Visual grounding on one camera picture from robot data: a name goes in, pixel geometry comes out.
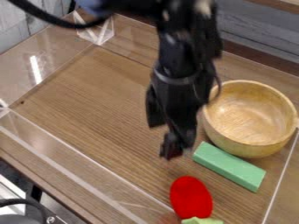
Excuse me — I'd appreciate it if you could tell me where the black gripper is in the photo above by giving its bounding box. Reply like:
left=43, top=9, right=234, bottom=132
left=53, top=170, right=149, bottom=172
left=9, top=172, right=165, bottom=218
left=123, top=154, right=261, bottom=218
left=145, top=66, right=218, bottom=160

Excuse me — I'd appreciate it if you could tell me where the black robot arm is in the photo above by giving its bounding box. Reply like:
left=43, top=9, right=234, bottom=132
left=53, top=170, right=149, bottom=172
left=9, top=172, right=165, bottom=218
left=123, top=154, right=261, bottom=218
left=75, top=0, right=223, bottom=160

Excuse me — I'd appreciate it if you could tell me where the black cable lower left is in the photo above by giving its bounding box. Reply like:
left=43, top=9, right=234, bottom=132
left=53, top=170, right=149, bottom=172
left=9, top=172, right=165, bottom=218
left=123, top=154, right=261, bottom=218
left=0, top=198, right=46, bottom=224

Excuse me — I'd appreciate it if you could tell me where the green foam block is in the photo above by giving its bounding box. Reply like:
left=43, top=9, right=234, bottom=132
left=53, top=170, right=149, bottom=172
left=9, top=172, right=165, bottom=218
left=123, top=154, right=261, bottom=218
left=193, top=142, right=268, bottom=193

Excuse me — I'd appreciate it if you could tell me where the wooden bowl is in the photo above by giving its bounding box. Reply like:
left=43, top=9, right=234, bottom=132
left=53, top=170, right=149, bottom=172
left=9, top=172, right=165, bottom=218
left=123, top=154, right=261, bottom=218
left=202, top=80, right=299, bottom=158

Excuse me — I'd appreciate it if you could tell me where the red plush strawberry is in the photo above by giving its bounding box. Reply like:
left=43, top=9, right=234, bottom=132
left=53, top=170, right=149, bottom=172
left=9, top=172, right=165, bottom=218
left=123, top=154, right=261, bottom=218
left=170, top=176, right=225, bottom=224

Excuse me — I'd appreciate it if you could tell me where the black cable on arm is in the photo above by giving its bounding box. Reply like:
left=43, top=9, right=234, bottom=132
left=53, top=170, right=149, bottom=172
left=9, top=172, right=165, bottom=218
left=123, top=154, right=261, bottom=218
left=7, top=0, right=110, bottom=30

